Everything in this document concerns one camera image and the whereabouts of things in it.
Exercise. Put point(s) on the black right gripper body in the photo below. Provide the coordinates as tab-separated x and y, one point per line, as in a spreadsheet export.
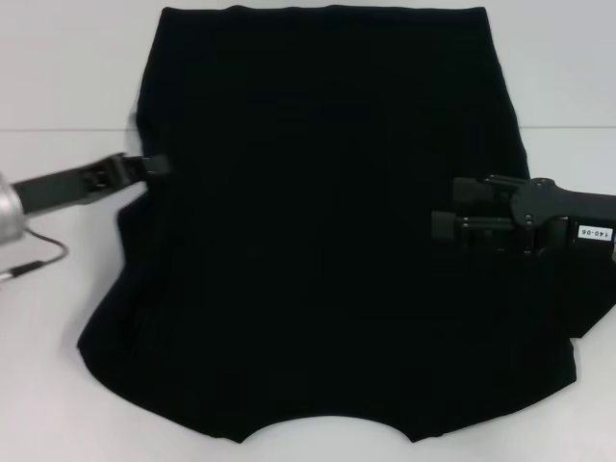
563	212

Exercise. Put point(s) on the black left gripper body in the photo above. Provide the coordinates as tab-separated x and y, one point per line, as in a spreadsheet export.
72	185

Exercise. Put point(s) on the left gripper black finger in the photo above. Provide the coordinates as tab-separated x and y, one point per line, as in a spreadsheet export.
156	164

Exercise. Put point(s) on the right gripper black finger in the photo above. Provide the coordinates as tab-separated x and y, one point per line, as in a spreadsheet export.
444	225
469	192

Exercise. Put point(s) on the black t-shirt with FREE print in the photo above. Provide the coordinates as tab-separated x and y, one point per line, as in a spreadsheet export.
313	192

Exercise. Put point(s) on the small silver right gripper plug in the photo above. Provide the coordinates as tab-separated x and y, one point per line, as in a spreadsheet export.
613	251

